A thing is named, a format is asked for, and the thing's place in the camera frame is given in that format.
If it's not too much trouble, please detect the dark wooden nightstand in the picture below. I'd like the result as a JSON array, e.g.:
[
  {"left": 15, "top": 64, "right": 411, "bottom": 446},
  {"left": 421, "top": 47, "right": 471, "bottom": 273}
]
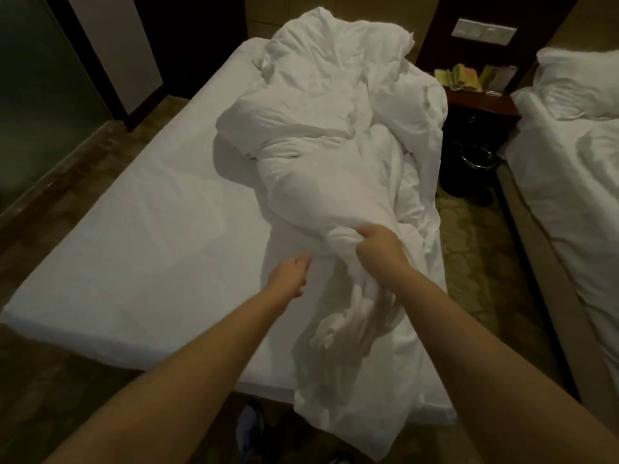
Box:
[{"left": 437, "top": 80, "right": 524, "bottom": 194}]

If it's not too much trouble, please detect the person's left forearm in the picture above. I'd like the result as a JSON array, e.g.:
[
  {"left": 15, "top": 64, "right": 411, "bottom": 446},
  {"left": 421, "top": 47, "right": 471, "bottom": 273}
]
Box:
[{"left": 43, "top": 285, "right": 293, "bottom": 464}]

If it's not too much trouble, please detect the white bed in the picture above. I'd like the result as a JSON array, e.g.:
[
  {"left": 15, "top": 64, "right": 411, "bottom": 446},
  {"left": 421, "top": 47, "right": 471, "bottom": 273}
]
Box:
[
  {"left": 496, "top": 48, "right": 619, "bottom": 433},
  {"left": 0, "top": 35, "right": 462, "bottom": 428}
]

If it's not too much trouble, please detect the white wall switch panel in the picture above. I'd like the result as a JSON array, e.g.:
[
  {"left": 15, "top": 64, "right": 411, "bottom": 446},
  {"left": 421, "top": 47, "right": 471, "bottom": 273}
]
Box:
[{"left": 451, "top": 17, "right": 520, "bottom": 47}]

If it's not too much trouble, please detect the black trash bin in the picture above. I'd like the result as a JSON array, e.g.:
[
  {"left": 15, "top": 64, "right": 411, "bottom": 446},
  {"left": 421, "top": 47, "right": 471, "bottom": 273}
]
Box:
[{"left": 453, "top": 139, "right": 503, "bottom": 200}]

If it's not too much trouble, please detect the beige telephone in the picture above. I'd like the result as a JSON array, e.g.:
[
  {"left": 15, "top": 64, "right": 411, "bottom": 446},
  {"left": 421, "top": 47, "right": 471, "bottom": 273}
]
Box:
[{"left": 434, "top": 63, "right": 484, "bottom": 93}]

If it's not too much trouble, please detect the person's left dark sneaker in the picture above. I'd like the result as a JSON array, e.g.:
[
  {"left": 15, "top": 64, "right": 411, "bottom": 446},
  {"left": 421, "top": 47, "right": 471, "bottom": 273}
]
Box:
[{"left": 235, "top": 400, "right": 269, "bottom": 457}]

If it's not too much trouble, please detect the person's left hand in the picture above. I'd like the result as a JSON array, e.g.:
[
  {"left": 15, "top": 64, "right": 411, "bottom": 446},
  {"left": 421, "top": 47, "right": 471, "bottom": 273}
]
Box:
[{"left": 264, "top": 252, "right": 315, "bottom": 307}]

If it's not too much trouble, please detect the tan padded headboard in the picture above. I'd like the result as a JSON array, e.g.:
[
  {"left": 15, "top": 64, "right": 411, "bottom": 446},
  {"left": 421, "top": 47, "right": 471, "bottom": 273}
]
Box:
[
  {"left": 242, "top": 0, "right": 446, "bottom": 66},
  {"left": 546, "top": 0, "right": 619, "bottom": 54}
]

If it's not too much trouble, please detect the person's right forearm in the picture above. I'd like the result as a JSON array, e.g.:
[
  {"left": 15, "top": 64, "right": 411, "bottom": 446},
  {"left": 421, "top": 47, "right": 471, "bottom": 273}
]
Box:
[{"left": 382, "top": 266, "right": 619, "bottom": 464}]

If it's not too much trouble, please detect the person's right hand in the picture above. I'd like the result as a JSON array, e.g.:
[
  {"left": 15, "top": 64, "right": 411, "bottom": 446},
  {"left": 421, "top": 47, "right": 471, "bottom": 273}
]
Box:
[{"left": 354, "top": 222, "right": 419, "bottom": 293}]

